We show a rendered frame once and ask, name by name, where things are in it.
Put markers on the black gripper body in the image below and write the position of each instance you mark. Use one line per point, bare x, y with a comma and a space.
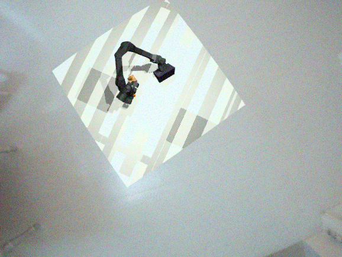
130, 96

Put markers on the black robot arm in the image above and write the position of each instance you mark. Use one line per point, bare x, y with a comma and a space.
125, 89

